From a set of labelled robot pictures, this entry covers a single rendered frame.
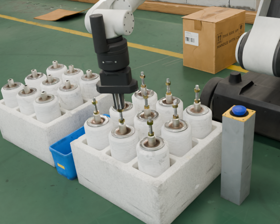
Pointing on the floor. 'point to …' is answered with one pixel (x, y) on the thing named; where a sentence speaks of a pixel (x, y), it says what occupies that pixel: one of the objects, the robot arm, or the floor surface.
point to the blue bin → (66, 154)
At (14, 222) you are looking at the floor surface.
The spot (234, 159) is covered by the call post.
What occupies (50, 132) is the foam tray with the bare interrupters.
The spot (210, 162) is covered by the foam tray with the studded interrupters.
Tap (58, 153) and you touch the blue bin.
